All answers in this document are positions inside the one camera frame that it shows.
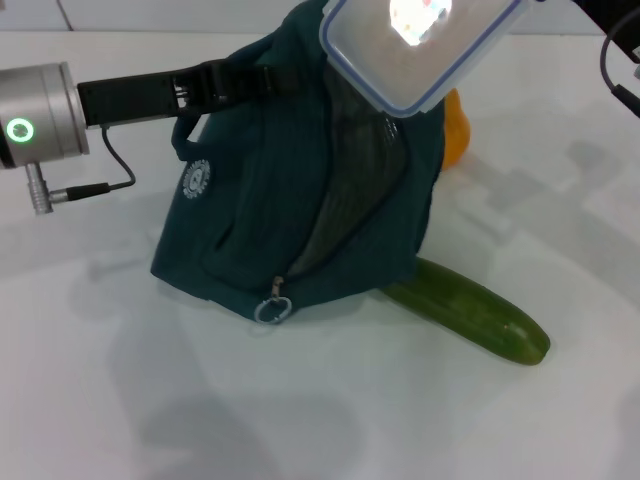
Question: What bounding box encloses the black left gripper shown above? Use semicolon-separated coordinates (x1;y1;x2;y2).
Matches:
75;57;302;132

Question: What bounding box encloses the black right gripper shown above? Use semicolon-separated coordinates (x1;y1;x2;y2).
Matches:
582;0;640;34

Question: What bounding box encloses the clear plastic food container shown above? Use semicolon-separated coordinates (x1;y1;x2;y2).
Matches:
318;0;532;120

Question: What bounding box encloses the dark blue-green insulated lunch bag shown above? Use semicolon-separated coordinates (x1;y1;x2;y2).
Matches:
149;0;447;327

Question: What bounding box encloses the green cucumber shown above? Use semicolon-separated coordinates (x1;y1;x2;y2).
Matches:
382;257;552;368

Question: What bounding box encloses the yellow pear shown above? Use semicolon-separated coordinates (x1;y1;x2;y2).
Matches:
439;88;473;172

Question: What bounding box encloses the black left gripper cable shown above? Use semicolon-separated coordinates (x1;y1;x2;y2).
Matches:
25;126;138;217

